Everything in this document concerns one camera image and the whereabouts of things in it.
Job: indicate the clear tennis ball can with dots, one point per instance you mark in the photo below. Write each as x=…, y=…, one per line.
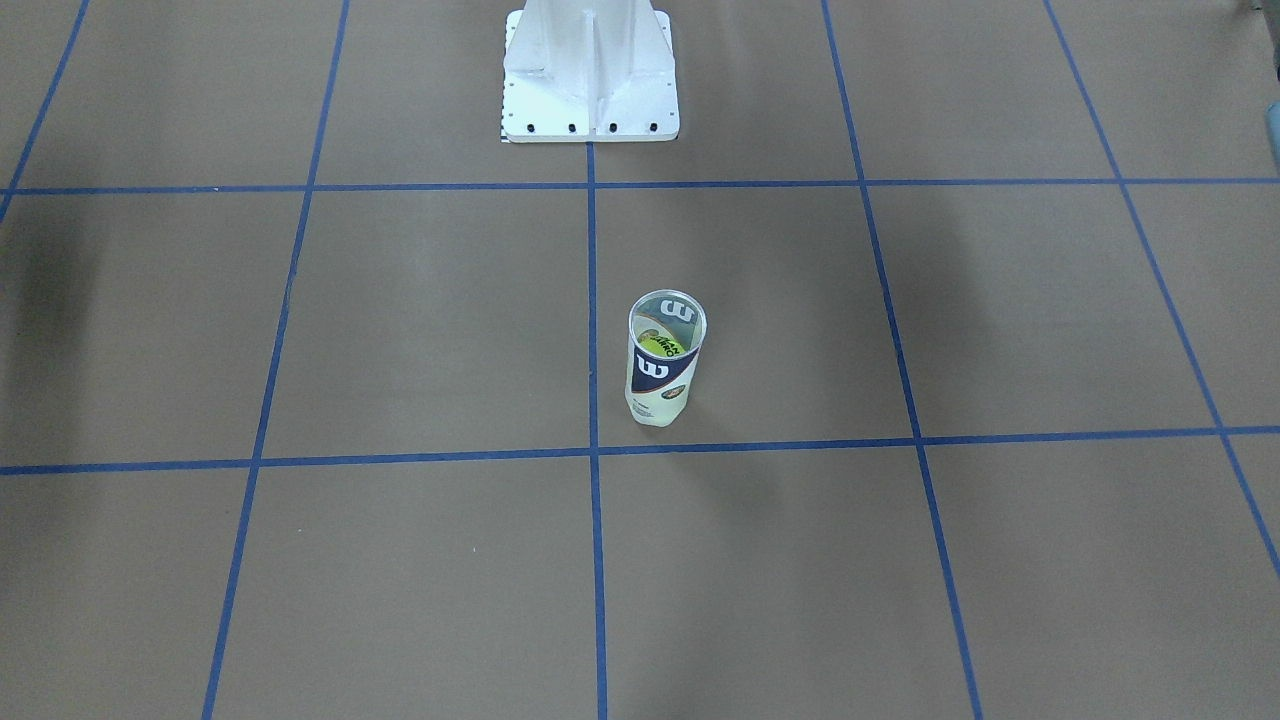
x=666, y=329

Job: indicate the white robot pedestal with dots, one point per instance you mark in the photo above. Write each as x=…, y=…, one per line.
x=589, y=72

